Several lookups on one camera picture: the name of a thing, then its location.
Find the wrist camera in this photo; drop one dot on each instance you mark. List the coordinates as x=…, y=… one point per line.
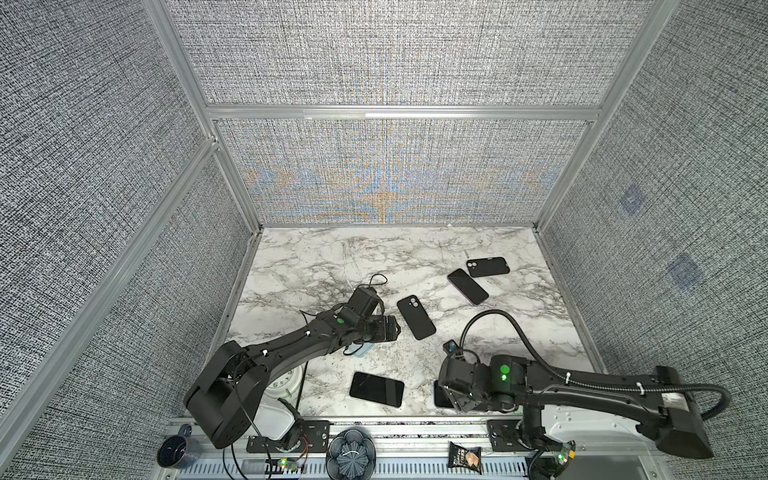
x=364, y=302
x=452, y=349

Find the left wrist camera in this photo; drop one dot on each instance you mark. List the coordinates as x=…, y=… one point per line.
x=364, y=302

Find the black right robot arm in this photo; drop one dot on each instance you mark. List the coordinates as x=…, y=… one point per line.
x=665, y=411

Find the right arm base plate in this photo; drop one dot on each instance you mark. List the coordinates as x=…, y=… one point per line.
x=504, y=436

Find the light blue phone case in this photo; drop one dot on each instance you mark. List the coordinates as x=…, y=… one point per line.
x=358, y=350

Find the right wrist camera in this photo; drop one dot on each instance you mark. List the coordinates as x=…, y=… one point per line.
x=452, y=349

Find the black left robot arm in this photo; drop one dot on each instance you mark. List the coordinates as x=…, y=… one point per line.
x=225, y=397

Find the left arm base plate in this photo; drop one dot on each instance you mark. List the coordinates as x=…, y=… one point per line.
x=310, y=436

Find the black snack packet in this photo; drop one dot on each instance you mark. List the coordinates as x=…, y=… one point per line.
x=465, y=458

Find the white analog alarm clock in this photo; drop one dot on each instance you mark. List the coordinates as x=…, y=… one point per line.
x=286, y=386

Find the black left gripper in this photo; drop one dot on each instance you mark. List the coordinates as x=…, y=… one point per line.
x=383, y=335

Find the dark blue mug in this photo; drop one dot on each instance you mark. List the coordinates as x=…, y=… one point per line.
x=179, y=451

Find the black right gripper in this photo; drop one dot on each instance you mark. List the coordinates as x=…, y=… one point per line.
x=460, y=405

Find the aluminium front rail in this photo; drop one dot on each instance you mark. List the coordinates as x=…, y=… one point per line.
x=417, y=448

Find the black phone case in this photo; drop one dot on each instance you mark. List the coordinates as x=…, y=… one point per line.
x=416, y=317
x=486, y=267

